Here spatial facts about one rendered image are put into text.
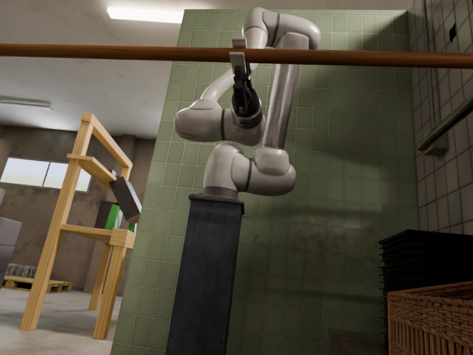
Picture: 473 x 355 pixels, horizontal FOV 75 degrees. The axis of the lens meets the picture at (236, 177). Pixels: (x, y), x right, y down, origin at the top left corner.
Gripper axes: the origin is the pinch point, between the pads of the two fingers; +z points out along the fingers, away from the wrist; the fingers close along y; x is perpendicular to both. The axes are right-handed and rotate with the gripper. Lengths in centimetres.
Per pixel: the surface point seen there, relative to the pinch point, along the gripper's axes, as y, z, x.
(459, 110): 3, -13, -51
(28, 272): 93, -559, 479
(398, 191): -10, -123, -78
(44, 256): 52, -241, 214
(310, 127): -48, -124, -27
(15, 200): -57, -594, 594
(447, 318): 48, 0, -39
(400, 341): 55, -22, -40
